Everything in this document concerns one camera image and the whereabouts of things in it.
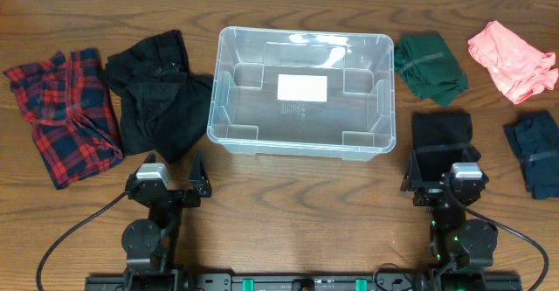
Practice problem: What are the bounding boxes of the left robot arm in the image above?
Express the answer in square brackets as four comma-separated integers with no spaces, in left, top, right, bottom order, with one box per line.
[120,152,212,291]

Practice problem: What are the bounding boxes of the clear plastic storage bin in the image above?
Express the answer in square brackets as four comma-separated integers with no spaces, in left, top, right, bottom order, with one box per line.
[206,26,397,162]

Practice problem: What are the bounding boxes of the red navy plaid garment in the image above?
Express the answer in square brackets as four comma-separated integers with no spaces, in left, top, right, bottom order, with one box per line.
[3,48,124,190]

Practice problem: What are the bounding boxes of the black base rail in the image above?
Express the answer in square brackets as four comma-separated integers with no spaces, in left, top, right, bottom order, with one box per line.
[85,273,524,291]

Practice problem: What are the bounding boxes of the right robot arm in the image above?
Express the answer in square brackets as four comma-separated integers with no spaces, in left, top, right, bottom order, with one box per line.
[401,151,498,290]

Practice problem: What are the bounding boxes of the large black garment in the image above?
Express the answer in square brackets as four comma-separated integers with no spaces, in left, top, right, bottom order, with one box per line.
[101,30,214,163]

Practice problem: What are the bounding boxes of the dark green garment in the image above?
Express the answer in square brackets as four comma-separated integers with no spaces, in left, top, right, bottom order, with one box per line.
[394,31,469,107]

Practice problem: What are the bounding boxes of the pink garment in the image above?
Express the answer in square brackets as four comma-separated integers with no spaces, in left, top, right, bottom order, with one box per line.
[468,20,558,105]

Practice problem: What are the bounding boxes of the white label in bin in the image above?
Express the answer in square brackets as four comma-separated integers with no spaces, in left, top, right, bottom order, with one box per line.
[277,74,328,102]

